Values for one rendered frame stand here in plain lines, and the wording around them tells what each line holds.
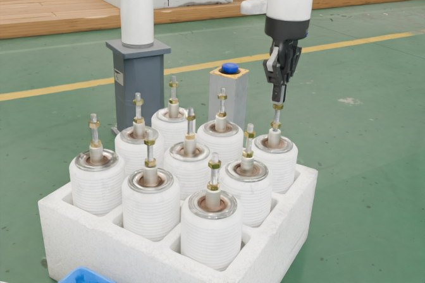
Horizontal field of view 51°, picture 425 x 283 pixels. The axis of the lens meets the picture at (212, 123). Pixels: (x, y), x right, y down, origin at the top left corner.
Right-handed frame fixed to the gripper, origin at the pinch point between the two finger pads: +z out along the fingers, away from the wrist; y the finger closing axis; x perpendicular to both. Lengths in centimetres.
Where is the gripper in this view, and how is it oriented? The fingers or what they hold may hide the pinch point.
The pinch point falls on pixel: (279, 93)
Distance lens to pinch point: 83.1
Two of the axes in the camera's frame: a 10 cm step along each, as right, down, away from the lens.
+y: 5.1, -3.5, 7.9
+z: -0.4, 9.0, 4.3
